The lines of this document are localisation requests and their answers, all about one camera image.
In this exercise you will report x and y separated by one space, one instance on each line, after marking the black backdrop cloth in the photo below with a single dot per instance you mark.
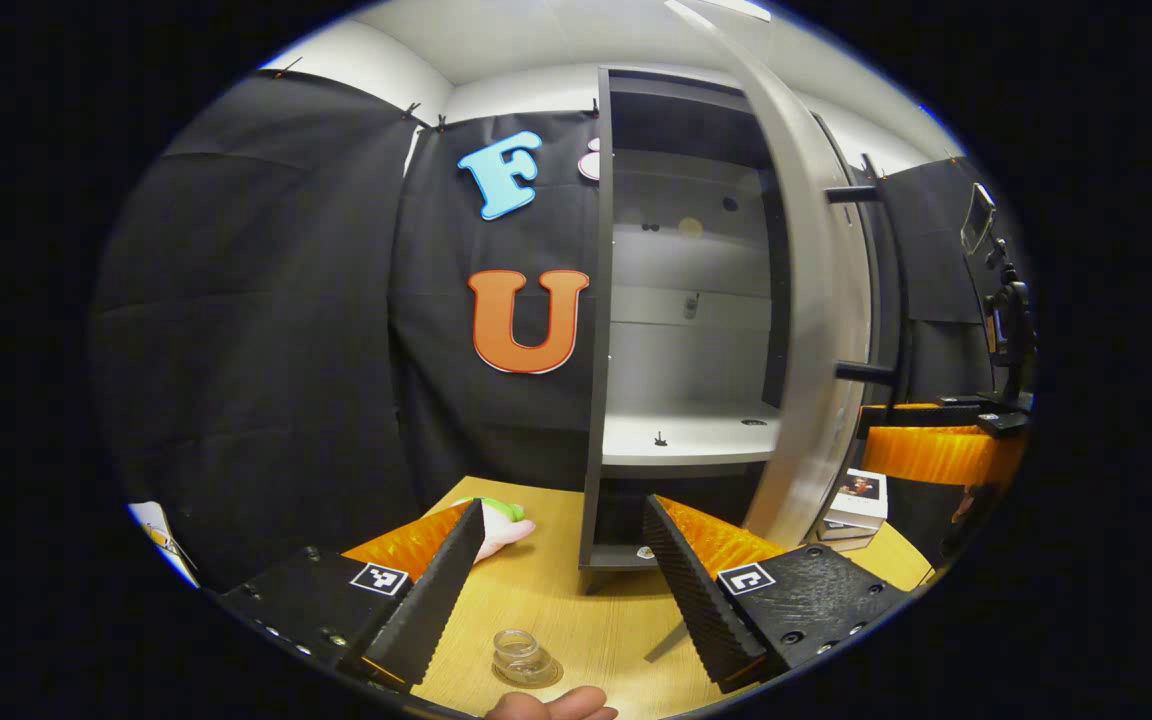
236 350

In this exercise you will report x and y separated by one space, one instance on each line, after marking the phone on stand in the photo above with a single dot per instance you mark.
978 218

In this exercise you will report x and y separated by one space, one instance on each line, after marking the ceiling light panel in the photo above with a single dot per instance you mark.
739 8

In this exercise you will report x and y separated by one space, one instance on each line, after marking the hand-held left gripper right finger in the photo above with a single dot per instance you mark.
696 590

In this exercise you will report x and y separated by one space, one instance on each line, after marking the black phone stand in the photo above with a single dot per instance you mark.
1011 320

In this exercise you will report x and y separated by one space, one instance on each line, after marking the white book with photo cover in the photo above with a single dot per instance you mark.
861 495

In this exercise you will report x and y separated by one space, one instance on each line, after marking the grey cabinet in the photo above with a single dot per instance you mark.
686 330

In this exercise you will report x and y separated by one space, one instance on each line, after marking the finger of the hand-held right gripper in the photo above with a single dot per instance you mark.
921 414

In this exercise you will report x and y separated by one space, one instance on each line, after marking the pink plush toy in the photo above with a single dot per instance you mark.
504 530

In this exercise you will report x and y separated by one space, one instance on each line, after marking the clear plastic bottle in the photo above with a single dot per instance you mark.
518 652

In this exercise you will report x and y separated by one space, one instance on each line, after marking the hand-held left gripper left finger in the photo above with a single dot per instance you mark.
431 600

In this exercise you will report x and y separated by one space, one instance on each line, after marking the round brown coaster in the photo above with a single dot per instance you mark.
551 675

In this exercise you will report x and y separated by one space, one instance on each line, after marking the white cabinet shelf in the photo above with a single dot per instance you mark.
686 435

